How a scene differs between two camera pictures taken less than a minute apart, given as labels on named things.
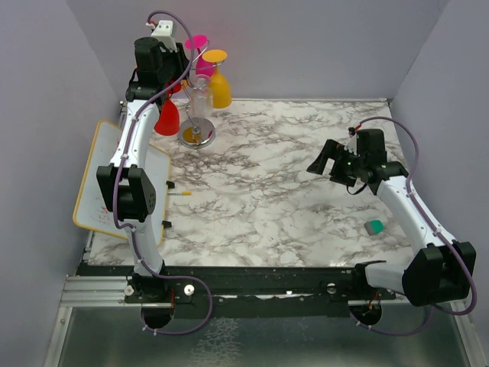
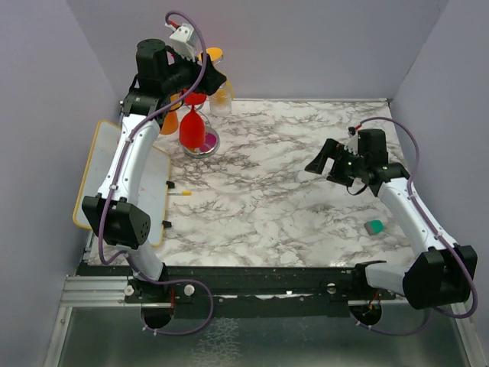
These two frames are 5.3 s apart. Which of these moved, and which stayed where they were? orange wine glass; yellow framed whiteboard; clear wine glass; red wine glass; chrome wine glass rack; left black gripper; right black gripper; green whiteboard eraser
Moved: left black gripper; chrome wine glass rack; clear wine glass; orange wine glass; red wine glass
Stayed: right black gripper; yellow framed whiteboard; green whiteboard eraser
